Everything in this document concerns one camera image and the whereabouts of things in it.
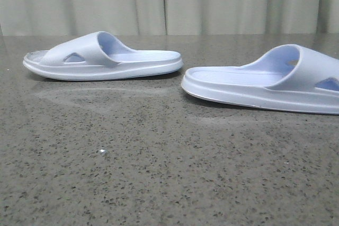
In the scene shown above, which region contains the light blue slipper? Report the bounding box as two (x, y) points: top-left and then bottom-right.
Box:
(181, 44), (338, 115)
(23, 31), (183, 81)

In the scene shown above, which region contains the beige pleated curtain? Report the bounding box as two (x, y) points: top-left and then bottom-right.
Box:
(1, 0), (338, 35)

